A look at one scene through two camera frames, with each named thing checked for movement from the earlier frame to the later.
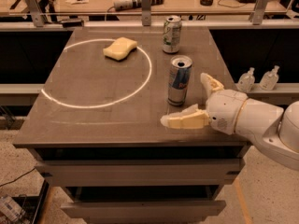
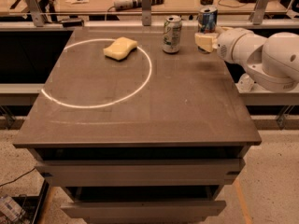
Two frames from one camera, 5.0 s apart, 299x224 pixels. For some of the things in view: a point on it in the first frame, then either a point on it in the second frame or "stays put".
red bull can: [179, 73] to [207, 21]
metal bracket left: [35, 10] stays put
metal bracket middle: [146, 6] stays put
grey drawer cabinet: [95, 131] stays put
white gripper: [224, 110] to [224, 46]
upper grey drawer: [134, 173] stays put
